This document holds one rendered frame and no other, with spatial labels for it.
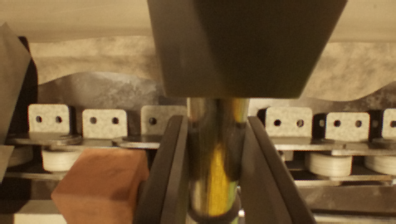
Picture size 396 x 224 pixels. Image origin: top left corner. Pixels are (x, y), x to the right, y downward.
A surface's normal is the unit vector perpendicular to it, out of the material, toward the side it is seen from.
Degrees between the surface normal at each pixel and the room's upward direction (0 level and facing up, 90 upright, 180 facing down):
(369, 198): 0
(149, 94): 0
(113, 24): 0
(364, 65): 42
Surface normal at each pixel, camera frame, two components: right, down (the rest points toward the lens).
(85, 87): -0.03, 0.08
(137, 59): -0.04, 0.92
